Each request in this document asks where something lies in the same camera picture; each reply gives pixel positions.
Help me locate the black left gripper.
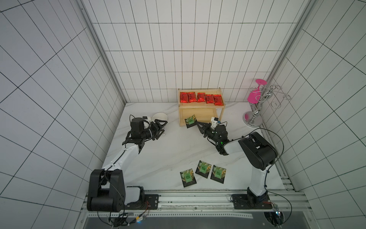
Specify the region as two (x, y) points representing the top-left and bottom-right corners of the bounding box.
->
(141, 119), (168, 141)

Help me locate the green tea bag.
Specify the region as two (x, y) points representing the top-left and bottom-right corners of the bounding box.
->
(195, 160), (212, 178)
(185, 115), (197, 128)
(210, 165), (226, 184)
(180, 169), (197, 188)

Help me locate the red tea bag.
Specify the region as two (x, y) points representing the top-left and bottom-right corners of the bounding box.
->
(205, 94), (215, 104)
(197, 93), (206, 103)
(187, 92), (197, 103)
(180, 92), (189, 103)
(213, 94), (224, 106)

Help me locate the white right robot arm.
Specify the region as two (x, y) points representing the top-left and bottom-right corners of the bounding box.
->
(196, 121), (278, 206)

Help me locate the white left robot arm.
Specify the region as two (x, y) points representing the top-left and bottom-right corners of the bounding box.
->
(87, 116), (168, 212)

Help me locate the wooden two-tier shelf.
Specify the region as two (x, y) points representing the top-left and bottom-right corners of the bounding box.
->
(178, 88), (226, 127)

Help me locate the white ceramic bowl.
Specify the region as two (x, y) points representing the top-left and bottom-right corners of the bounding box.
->
(151, 113), (168, 121)

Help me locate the pink spatula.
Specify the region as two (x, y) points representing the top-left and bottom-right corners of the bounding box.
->
(247, 79), (267, 104)

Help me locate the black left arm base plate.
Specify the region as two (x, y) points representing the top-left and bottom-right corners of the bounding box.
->
(124, 194), (159, 210)

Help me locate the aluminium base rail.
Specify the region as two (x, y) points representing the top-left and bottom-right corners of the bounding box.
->
(81, 188), (312, 219)

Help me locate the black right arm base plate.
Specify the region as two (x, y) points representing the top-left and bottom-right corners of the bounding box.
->
(230, 193), (273, 210)

